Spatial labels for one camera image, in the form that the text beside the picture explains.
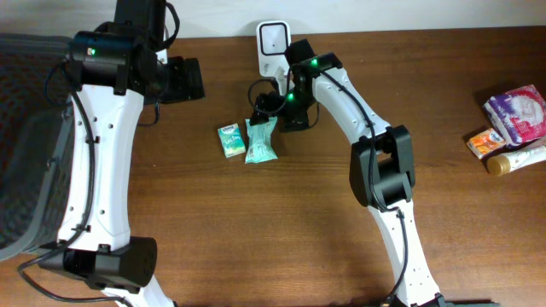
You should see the teal wet wipes packet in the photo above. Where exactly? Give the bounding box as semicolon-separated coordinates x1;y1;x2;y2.
245;117;277;164

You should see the small green tissue packet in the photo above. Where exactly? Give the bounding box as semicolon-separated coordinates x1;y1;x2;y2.
218;124;246;158

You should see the small orange tissue packet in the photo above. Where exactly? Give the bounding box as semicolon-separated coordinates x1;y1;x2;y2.
467;128;507;159

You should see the white tube with gold cap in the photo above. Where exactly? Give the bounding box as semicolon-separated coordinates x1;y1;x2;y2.
486;145;545;177

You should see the pink purple tissue pack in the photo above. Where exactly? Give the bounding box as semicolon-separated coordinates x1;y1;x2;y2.
483;84;545;148

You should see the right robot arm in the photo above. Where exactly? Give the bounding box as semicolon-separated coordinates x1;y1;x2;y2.
250;39;447;306

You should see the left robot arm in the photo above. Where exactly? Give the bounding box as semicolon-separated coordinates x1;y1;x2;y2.
35;1;205;306

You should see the white barcode scanner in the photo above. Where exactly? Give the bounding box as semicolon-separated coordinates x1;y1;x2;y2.
256;20;291;96

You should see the grey plastic mesh basket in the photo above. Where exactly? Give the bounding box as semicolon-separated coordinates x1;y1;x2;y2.
1;33;74;260

